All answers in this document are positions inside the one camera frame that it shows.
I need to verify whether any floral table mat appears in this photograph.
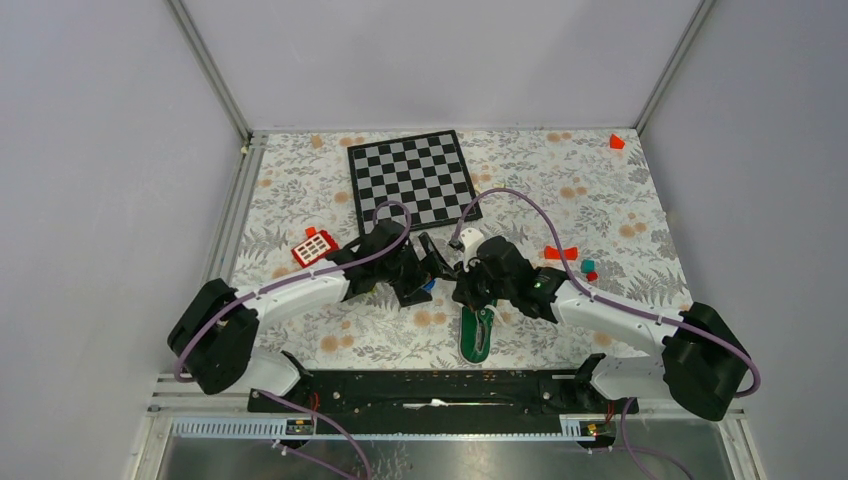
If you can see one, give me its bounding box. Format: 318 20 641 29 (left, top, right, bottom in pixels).
230 130 692 370

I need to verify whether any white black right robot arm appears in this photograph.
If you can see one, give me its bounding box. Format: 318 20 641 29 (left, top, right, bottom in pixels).
449 229 753 421

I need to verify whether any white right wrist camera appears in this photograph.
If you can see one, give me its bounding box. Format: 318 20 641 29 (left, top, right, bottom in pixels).
458 228 485 269

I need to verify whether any green canvas sneaker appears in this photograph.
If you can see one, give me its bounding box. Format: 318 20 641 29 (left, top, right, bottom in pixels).
458 301 499 364

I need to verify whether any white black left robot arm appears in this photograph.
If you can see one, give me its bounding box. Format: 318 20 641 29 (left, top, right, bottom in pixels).
167 219 457 411

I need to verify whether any teal cube block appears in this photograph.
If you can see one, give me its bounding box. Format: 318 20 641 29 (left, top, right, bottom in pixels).
580 259 596 274

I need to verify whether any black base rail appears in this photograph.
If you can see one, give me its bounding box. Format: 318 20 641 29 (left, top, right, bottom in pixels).
240 369 639 437

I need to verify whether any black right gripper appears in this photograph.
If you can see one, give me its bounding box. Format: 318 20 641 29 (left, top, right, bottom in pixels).
453 254 515 313

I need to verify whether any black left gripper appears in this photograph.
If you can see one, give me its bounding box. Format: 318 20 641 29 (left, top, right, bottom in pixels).
378 234 456 307

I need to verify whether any red arch block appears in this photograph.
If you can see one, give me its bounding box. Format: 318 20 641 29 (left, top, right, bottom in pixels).
543 246 579 261

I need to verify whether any red toy brick window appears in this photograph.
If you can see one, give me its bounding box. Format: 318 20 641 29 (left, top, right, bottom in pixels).
291 227 339 268

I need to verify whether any black grey chessboard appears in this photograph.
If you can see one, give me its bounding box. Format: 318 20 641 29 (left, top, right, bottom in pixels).
347 130 482 235

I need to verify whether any red wedge block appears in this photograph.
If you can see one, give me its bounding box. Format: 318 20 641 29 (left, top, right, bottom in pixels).
609 134 626 150

